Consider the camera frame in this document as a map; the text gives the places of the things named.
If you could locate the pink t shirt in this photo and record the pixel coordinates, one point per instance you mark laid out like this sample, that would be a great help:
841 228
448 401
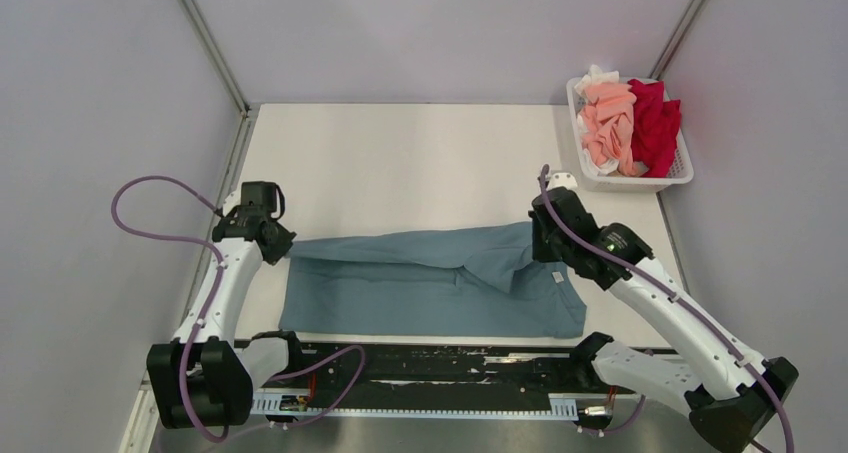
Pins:
608 121

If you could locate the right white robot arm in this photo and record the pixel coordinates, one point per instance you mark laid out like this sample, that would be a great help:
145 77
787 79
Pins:
727 390

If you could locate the white plastic laundry basket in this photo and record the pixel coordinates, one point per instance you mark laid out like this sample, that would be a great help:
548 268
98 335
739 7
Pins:
570 149

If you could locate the white t shirt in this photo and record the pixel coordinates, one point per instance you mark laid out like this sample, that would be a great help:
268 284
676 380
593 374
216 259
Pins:
595 76

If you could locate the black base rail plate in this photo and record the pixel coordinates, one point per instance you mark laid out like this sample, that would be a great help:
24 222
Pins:
385 380

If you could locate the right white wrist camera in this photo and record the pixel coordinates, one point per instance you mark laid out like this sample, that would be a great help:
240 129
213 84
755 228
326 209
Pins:
561 179

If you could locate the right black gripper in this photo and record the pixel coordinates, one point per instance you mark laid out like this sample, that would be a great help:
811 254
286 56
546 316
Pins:
538 252

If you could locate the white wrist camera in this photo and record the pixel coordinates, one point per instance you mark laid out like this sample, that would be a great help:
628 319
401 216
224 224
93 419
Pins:
561 179
231 203

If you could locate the left aluminium frame post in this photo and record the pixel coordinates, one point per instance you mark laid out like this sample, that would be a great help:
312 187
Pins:
199 25

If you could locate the blue-grey t shirt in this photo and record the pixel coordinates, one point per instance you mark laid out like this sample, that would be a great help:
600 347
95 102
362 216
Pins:
474 282

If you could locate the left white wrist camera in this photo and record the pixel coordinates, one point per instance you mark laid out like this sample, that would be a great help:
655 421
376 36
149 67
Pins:
231 203

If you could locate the aluminium frame post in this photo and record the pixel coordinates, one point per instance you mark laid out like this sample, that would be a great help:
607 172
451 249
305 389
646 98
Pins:
684 25
199 25

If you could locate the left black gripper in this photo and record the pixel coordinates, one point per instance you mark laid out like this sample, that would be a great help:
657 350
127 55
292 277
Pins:
273 256

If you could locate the red t shirt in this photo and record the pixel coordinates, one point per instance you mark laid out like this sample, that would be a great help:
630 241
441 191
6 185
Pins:
657 122

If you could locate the right aluminium frame post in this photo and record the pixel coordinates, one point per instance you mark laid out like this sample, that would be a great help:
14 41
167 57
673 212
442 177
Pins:
684 25

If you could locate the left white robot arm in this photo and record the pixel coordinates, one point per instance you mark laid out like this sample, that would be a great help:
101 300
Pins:
200 379

